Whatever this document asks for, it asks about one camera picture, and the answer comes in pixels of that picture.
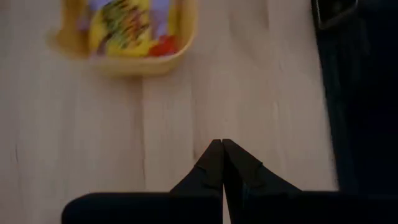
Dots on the yellow plastic bin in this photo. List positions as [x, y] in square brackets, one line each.
[130, 67]

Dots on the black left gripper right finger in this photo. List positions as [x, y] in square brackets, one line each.
[280, 205]

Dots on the yellow Sour Patch candy bag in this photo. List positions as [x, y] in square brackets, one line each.
[124, 28]

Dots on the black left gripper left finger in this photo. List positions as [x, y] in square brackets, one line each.
[186, 205]

